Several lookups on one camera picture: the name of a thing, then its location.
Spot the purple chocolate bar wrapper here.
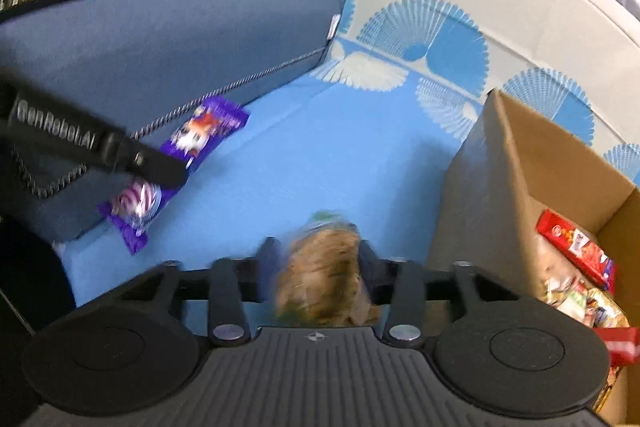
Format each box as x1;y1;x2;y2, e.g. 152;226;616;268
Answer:
97;97;250;256

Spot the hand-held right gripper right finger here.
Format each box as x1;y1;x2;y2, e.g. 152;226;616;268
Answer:
358;238;526;344

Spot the cardboard box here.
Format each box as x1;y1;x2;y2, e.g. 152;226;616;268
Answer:
425;89;640;427

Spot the large red snack packet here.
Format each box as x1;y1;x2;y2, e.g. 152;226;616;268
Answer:
537;208;617;294

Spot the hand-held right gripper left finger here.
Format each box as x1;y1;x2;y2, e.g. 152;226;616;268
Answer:
120;236;282;347

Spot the round nut cookie packet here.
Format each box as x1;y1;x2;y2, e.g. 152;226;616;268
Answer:
274;211;375;327

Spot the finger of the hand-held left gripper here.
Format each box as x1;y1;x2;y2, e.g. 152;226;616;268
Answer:
111;131;189;190

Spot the plain red snack packet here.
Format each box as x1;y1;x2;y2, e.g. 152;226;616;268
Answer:
594;327;640;368

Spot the white packet with green label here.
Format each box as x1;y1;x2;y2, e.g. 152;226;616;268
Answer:
544;276;590;323

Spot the blue fan-print cloth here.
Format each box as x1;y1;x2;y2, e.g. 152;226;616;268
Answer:
62;0;640;338

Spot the blue pillow with chain trim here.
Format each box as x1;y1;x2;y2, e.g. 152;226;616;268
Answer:
0;0;343;243

